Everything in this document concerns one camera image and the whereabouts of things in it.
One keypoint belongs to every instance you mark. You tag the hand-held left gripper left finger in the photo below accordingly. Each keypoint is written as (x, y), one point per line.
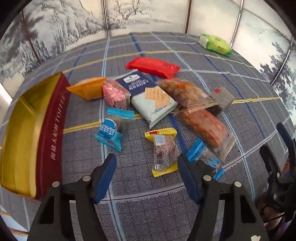
(105, 178)

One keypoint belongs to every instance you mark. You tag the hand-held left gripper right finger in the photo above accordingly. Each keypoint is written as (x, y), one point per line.
(187, 178)

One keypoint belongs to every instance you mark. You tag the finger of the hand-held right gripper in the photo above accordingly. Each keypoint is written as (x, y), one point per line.
(285, 137)
(269, 160)

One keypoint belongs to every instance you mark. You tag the yellow-ended clear snack packet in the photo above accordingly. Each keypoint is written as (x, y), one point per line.
(164, 148)

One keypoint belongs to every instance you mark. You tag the clear orange-red snack packet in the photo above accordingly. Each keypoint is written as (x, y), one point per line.
(203, 128)

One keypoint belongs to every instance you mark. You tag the dark red gold box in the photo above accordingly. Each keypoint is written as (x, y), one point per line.
(53, 129)

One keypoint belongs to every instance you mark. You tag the blue-ended clear cake packet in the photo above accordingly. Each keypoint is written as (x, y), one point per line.
(210, 162)
(108, 134)

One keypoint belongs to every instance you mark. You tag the grey plaid tablecloth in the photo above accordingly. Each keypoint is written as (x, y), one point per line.
(143, 208)

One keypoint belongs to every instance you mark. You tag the grey cake packet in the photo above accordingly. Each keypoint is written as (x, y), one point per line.
(222, 98)

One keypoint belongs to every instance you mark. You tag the navy and mint cracker packet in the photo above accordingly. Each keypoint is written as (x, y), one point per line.
(148, 109)

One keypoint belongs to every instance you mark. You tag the pink candy packet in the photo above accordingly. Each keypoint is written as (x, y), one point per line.
(114, 95)

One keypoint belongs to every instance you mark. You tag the clear brown nut packet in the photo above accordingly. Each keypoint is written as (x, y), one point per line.
(182, 91)

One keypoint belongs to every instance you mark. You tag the orange snack packet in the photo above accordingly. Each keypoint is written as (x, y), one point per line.
(89, 89)

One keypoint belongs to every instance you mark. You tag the green tissue pack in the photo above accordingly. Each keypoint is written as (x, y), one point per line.
(216, 45)

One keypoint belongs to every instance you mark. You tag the red snack packet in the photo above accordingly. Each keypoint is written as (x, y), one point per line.
(152, 66)

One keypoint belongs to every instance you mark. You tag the ink landscape folding screen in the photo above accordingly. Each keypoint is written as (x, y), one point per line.
(57, 27)

